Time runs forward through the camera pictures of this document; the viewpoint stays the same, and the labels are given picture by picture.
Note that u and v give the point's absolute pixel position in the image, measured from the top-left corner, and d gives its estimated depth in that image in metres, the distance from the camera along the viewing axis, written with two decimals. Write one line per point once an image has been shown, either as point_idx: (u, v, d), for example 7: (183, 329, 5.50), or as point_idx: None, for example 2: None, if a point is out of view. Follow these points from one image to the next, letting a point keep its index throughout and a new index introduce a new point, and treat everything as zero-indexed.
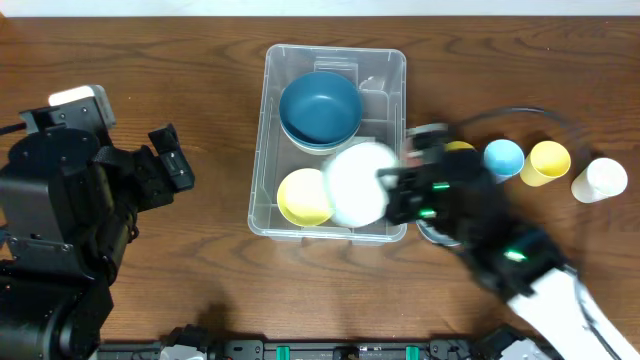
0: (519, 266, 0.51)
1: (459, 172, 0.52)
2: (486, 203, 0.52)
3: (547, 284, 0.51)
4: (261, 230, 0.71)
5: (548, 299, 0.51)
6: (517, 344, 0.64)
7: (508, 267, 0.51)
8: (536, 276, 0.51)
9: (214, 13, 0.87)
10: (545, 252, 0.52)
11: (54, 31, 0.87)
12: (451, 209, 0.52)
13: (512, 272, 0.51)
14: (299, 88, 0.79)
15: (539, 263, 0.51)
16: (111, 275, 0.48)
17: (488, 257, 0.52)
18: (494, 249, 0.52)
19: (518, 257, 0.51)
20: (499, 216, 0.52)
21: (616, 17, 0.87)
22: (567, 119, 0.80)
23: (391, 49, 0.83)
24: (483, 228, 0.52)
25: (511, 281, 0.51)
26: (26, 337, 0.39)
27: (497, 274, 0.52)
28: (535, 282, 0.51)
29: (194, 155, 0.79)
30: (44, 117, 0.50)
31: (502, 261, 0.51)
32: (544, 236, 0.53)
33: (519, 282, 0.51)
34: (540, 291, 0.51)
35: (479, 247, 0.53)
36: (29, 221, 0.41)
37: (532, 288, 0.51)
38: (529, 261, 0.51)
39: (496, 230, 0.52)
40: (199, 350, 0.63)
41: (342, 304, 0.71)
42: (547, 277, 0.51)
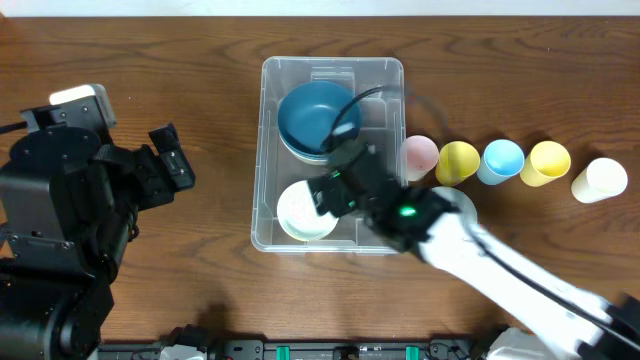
0: (415, 219, 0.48)
1: (342, 155, 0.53)
2: (368, 176, 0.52)
3: (441, 228, 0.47)
4: (264, 246, 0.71)
5: (446, 243, 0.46)
6: (505, 335, 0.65)
7: (406, 223, 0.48)
8: (429, 226, 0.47)
9: (214, 13, 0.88)
10: (437, 203, 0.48)
11: (55, 31, 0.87)
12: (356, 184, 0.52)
13: (408, 228, 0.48)
14: (297, 97, 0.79)
15: (428, 212, 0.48)
16: (111, 273, 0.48)
17: (389, 223, 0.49)
18: (390, 214, 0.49)
19: (409, 212, 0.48)
20: (380, 175, 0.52)
21: (615, 17, 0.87)
22: (566, 119, 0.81)
23: (388, 57, 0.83)
24: (377, 199, 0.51)
25: (411, 238, 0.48)
26: (27, 334, 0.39)
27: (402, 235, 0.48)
28: (426, 230, 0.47)
29: (194, 155, 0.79)
30: (45, 117, 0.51)
31: (398, 219, 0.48)
32: (428, 190, 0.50)
33: (417, 233, 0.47)
34: (436, 236, 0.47)
35: (376, 213, 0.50)
36: (30, 218, 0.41)
37: (429, 235, 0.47)
38: (421, 214, 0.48)
39: (385, 193, 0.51)
40: (199, 350, 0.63)
41: (342, 304, 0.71)
42: (439, 223, 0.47)
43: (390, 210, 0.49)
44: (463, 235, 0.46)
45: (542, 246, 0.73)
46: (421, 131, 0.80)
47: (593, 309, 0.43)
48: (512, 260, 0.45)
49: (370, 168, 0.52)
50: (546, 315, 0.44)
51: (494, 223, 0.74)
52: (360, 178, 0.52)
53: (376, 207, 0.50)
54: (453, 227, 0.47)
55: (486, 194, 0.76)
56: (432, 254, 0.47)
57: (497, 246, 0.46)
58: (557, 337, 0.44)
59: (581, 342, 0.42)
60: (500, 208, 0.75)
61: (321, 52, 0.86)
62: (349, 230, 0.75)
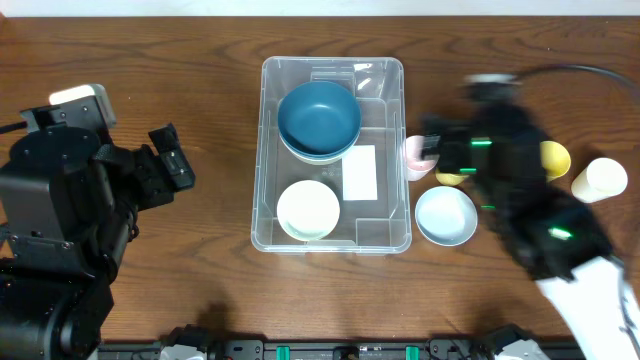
0: (564, 244, 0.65)
1: (502, 129, 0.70)
2: (524, 163, 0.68)
3: (589, 268, 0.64)
4: (264, 247, 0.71)
5: None
6: (521, 343, 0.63)
7: (553, 244, 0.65)
8: (576, 259, 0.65)
9: (214, 13, 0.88)
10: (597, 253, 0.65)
11: (54, 31, 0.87)
12: (506, 180, 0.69)
13: (555, 250, 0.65)
14: (298, 98, 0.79)
15: (582, 244, 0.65)
16: (112, 273, 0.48)
17: (531, 229, 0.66)
18: (536, 222, 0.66)
19: (563, 235, 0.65)
20: (535, 171, 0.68)
21: (615, 17, 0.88)
22: (566, 119, 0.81)
23: (387, 57, 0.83)
24: (521, 193, 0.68)
25: (550, 258, 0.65)
26: (26, 334, 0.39)
27: (543, 252, 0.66)
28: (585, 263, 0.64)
29: (194, 154, 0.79)
30: (44, 116, 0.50)
31: (545, 236, 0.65)
32: (545, 198, 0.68)
33: (560, 261, 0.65)
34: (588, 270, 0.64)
35: (533, 220, 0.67)
36: (30, 217, 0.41)
37: (575, 273, 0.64)
38: (576, 238, 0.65)
39: (534, 192, 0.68)
40: (199, 350, 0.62)
41: (342, 304, 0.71)
42: (591, 264, 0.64)
43: (557, 241, 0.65)
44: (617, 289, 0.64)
45: None
46: (421, 131, 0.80)
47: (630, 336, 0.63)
48: (633, 311, 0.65)
49: (533, 183, 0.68)
50: None
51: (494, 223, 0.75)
52: (515, 174, 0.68)
53: (543, 235, 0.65)
54: (609, 275, 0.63)
55: None
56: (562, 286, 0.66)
57: (630, 300, 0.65)
58: None
59: None
60: None
61: (321, 52, 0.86)
62: (349, 230, 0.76)
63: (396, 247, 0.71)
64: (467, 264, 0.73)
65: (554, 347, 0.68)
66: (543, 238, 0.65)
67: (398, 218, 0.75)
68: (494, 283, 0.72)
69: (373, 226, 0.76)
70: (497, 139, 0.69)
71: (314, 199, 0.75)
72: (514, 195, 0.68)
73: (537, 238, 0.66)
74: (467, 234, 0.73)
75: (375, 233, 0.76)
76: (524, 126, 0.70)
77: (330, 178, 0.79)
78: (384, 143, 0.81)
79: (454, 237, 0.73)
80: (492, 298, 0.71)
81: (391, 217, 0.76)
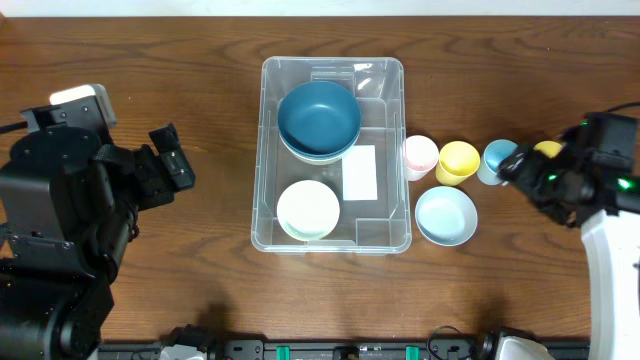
0: (624, 194, 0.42)
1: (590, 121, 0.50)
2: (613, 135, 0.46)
3: (632, 217, 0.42)
4: (264, 247, 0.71)
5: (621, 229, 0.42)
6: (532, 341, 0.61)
7: (612, 185, 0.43)
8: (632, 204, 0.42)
9: (214, 13, 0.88)
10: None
11: (55, 31, 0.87)
12: (601, 143, 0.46)
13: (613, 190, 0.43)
14: (298, 97, 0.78)
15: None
16: (112, 273, 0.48)
17: (596, 174, 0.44)
18: (600, 171, 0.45)
19: (624, 184, 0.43)
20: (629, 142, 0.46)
21: (615, 17, 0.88)
22: (567, 119, 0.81)
23: (387, 57, 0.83)
24: (609, 156, 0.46)
25: (603, 199, 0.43)
26: (27, 334, 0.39)
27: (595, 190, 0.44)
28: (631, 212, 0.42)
29: (194, 154, 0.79)
30: (44, 116, 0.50)
31: (610, 178, 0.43)
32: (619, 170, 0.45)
33: (610, 201, 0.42)
34: (621, 218, 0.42)
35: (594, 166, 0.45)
36: (30, 218, 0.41)
37: (618, 211, 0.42)
38: (634, 190, 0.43)
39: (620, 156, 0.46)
40: (199, 350, 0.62)
41: (342, 304, 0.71)
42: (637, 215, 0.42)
43: (612, 177, 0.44)
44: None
45: (540, 246, 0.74)
46: (421, 131, 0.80)
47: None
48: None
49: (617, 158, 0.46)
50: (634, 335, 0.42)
51: (494, 223, 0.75)
52: (605, 133, 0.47)
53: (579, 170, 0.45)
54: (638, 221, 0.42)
55: (486, 194, 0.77)
56: (599, 223, 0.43)
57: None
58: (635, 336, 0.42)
59: None
60: (499, 209, 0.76)
61: (321, 52, 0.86)
62: (349, 230, 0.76)
63: (396, 247, 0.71)
64: (467, 264, 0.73)
65: (554, 346, 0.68)
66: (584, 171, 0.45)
67: (398, 218, 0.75)
68: (494, 283, 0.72)
69: (373, 226, 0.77)
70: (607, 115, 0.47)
71: (313, 198, 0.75)
72: (594, 155, 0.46)
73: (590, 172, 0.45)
74: (466, 235, 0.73)
75: (375, 233, 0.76)
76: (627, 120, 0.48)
77: (330, 178, 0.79)
78: (384, 143, 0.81)
79: (454, 238, 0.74)
80: (492, 298, 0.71)
81: (391, 218, 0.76)
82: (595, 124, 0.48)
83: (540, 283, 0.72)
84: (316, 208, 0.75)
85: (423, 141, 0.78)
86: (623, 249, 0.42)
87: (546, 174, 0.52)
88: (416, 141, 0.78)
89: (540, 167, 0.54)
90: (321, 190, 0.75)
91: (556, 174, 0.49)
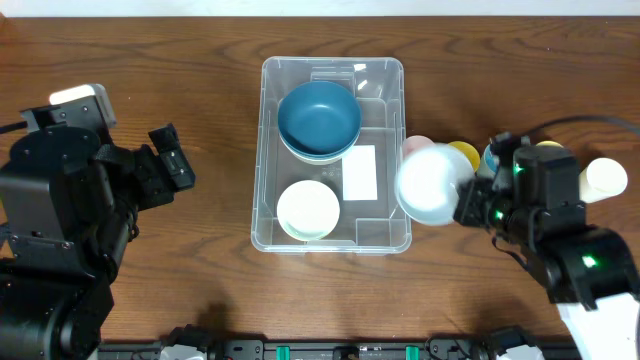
0: (592, 274, 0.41)
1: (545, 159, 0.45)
2: (558, 184, 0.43)
3: (615, 305, 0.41)
4: (264, 246, 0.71)
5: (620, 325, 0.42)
6: (525, 348, 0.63)
7: (580, 270, 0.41)
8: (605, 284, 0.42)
9: (214, 13, 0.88)
10: (628, 272, 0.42)
11: (55, 31, 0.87)
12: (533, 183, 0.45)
13: (581, 276, 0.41)
14: (297, 98, 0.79)
15: (613, 275, 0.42)
16: (112, 273, 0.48)
17: (558, 254, 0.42)
18: (564, 249, 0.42)
19: (590, 262, 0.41)
20: (572, 193, 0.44)
21: (615, 17, 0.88)
22: (567, 119, 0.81)
23: (387, 57, 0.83)
24: (553, 218, 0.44)
25: (573, 287, 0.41)
26: (27, 334, 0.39)
27: (565, 274, 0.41)
28: (603, 294, 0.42)
29: (194, 154, 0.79)
30: (44, 116, 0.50)
31: (576, 262, 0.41)
32: (564, 221, 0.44)
33: (581, 290, 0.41)
34: (609, 309, 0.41)
35: (549, 234, 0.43)
36: (30, 218, 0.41)
37: (599, 298, 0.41)
38: (600, 267, 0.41)
39: (567, 216, 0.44)
40: (199, 350, 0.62)
41: (342, 304, 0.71)
42: (614, 297, 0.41)
43: (578, 250, 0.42)
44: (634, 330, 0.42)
45: None
46: (421, 131, 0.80)
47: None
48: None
49: (564, 213, 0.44)
50: None
51: None
52: (546, 190, 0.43)
53: (525, 227, 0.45)
54: (628, 315, 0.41)
55: None
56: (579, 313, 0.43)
57: None
58: None
59: None
60: None
61: (321, 52, 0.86)
62: (349, 230, 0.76)
63: (396, 248, 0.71)
64: (468, 264, 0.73)
65: (554, 347, 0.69)
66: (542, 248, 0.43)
67: (398, 218, 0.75)
68: (494, 283, 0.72)
69: (373, 226, 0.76)
70: (532, 160, 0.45)
71: (313, 197, 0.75)
72: (540, 211, 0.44)
73: (551, 251, 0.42)
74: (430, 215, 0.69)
75: (375, 233, 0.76)
76: (562, 158, 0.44)
77: (330, 178, 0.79)
78: (384, 143, 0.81)
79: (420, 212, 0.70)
80: (492, 298, 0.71)
81: (391, 218, 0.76)
82: (538, 171, 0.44)
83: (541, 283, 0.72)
84: (314, 207, 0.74)
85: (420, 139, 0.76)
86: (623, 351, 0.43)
87: (493, 210, 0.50)
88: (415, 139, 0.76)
89: (484, 198, 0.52)
90: (320, 189, 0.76)
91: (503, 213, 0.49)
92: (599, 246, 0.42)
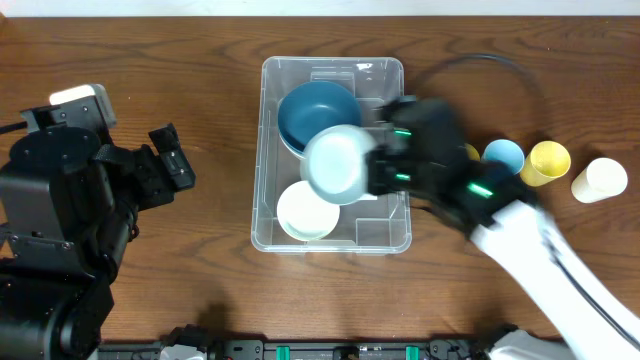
0: (492, 202, 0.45)
1: (411, 116, 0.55)
2: (430, 139, 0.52)
3: (513, 220, 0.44)
4: (264, 246, 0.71)
5: (520, 240, 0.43)
6: (514, 334, 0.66)
7: (470, 198, 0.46)
8: (496, 211, 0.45)
9: (215, 13, 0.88)
10: (517, 192, 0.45)
11: (55, 31, 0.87)
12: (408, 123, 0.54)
13: (482, 207, 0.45)
14: (298, 98, 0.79)
15: (507, 196, 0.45)
16: (112, 273, 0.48)
17: (456, 193, 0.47)
18: (462, 186, 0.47)
19: (483, 191, 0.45)
20: (447, 142, 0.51)
21: (615, 17, 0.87)
22: (567, 119, 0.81)
23: (387, 57, 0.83)
24: (446, 163, 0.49)
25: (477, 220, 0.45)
26: (27, 334, 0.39)
27: (462, 209, 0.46)
28: (493, 217, 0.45)
29: (194, 154, 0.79)
30: (45, 117, 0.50)
31: (469, 194, 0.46)
32: (463, 160, 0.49)
33: (483, 215, 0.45)
34: (505, 228, 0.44)
35: (440, 182, 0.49)
36: (30, 218, 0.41)
37: (497, 222, 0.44)
38: (495, 194, 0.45)
39: (455, 159, 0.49)
40: (200, 350, 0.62)
41: (342, 304, 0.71)
42: (516, 212, 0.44)
43: (464, 184, 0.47)
44: (538, 239, 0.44)
45: None
46: None
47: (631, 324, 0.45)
48: (576, 270, 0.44)
49: (450, 153, 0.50)
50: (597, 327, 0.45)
51: None
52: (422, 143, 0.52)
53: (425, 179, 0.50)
54: (527, 227, 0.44)
55: None
56: (490, 240, 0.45)
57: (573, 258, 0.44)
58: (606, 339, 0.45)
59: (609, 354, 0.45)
60: None
61: (321, 52, 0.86)
62: (349, 230, 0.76)
63: (396, 247, 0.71)
64: (468, 264, 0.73)
65: None
66: (439, 193, 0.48)
67: (398, 218, 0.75)
68: (494, 283, 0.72)
69: (373, 226, 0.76)
70: (415, 123, 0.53)
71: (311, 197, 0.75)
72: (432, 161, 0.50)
73: (448, 193, 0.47)
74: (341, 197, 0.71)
75: (375, 233, 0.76)
76: (437, 110, 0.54)
77: None
78: None
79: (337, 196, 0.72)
80: (492, 298, 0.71)
81: (391, 218, 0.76)
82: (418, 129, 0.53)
83: None
84: (313, 207, 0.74)
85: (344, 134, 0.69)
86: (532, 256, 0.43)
87: (389, 171, 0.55)
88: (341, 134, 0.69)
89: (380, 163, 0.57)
90: None
91: (403, 175, 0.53)
92: (451, 175, 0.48)
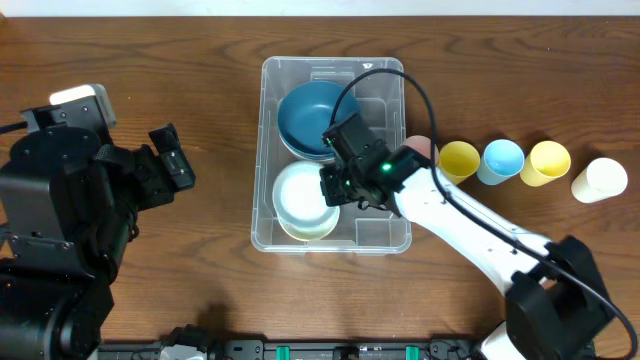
0: (401, 173, 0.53)
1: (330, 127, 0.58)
2: (353, 138, 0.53)
3: (413, 182, 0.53)
4: (264, 246, 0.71)
5: (418, 193, 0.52)
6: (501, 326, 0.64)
7: (382, 176, 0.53)
8: (401, 178, 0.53)
9: (215, 13, 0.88)
10: (416, 160, 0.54)
11: (54, 31, 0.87)
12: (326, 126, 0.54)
13: (387, 181, 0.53)
14: (297, 98, 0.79)
15: (404, 166, 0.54)
16: (112, 273, 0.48)
17: (374, 180, 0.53)
18: (375, 172, 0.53)
19: (388, 168, 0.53)
20: (365, 137, 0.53)
21: (615, 17, 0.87)
22: (567, 119, 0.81)
23: (387, 57, 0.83)
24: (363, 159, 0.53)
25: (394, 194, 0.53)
26: (27, 335, 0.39)
27: (381, 190, 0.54)
28: (399, 181, 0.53)
29: (194, 154, 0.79)
30: (44, 116, 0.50)
31: (379, 175, 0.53)
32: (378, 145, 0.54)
33: (392, 185, 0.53)
34: (409, 187, 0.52)
35: (360, 174, 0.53)
36: (30, 218, 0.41)
37: (402, 186, 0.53)
38: (395, 168, 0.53)
39: (369, 153, 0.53)
40: (199, 350, 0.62)
41: (342, 304, 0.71)
42: (414, 177, 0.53)
43: (375, 164, 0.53)
44: (431, 185, 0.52)
45: None
46: (421, 131, 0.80)
47: (535, 246, 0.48)
48: (470, 206, 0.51)
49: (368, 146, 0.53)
50: (496, 253, 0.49)
51: None
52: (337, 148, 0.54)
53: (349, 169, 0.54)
54: (421, 181, 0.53)
55: (486, 194, 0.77)
56: (408, 203, 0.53)
57: (458, 192, 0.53)
58: (512, 268, 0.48)
59: (517, 272, 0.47)
60: (499, 208, 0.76)
61: (321, 52, 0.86)
62: (349, 230, 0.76)
63: (396, 247, 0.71)
64: (468, 264, 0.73)
65: None
66: (359, 179, 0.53)
67: (398, 219, 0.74)
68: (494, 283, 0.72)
69: (373, 226, 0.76)
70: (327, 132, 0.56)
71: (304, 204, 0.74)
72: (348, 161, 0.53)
73: (366, 176, 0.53)
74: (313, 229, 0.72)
75: (375, 233, 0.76)
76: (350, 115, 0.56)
77: None
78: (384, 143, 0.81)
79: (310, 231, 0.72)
80: (492, 298, 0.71)
81: (391, 218, 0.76)
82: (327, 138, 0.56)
83: None
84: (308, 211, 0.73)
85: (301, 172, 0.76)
86: (429, 201, 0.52)
87: (340, 181, 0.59)
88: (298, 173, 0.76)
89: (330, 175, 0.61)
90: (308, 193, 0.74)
91: (349, 181, 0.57)
92: (372, 158, 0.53)
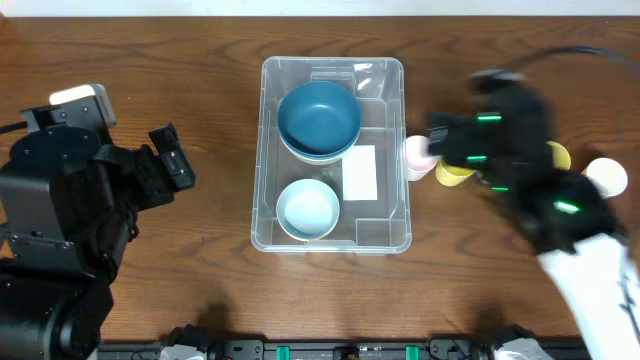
0: (570, 218, 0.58)
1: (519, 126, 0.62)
2: (532, 142, 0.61)
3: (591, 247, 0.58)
4: (264, 246, 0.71)
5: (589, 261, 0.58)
6: (521, 340, 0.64)
7: (557, 220, 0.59)
8: (580, 241, 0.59)
9: (215, 13, 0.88)
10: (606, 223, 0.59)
11: (55, 31, 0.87)
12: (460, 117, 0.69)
13: (559, 223, 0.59)
14: (298, 97, 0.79)
15: (597, 225, 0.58)
16: (112, 273, 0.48)
17: (536, 201, 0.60)
18: (546, 196, 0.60)
19: (569, 209, 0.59)
20: (537, 145, 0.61)
21: (615, 17, 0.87)
22: (567, 119, 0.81)
23: (387, 57, 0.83)
24: (526, 166, 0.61)
25: (554, 234, 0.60)
26: (26, 334, 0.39)
27: (546, 221, 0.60)
28: (575, 244, 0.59)
29: (194, 154, 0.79)
30: (45, 117, 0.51)
31: (552, 210, 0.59)
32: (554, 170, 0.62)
33: (566, 236, 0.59)
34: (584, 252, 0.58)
35: (527, 179, 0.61)
36: (30, 217, 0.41)
37: (575, 249, 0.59)
38: (575, 215, 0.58)
39: (537, 163, 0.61)
40: (199, 350, 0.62)
41: (342, 304, 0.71)
42: (596, 240, 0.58)
43: (541, 189, 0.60)
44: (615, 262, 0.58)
45: None
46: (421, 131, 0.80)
47: None
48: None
49: (536, 159, 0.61)
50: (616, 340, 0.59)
51: (494, 223, 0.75)
52: (517, 144, 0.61)
53: (505, 174, 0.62)
54: (609, 251, 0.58)
55: None
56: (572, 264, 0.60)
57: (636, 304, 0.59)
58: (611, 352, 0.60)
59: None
60: None
61: (321, 52, 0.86)
62: (349, 230, 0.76)
63: (396, 247, 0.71)
64: (468, 264, 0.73)
65: (554, 346, 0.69)
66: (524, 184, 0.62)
67: (398, 218, 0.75)
68: (494, 283, 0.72)
69: (373, 226, 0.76)
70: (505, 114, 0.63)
71: (303, 208, 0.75)
72: (521, 158, 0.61)
73: (532, 194, 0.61)
74: (310, 232, 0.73)
75: (375, 233, 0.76)
76: (537, 110, 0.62)
77: (330, 178, 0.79)
78: (384, 143, 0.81)
79: (307, 233, 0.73)
80: (492, 298, 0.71)
81: (391, 217, 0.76)
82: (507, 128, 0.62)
83: (541, 283, 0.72)
84: (306, 215, 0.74)
85: (300, 181, 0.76)
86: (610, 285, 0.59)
87: (469, 158, 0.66)
88: (299, 182, 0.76)
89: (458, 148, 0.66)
90: (306, 198, 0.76)
91: (483, 158, 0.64)
92: (530, 172, 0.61)
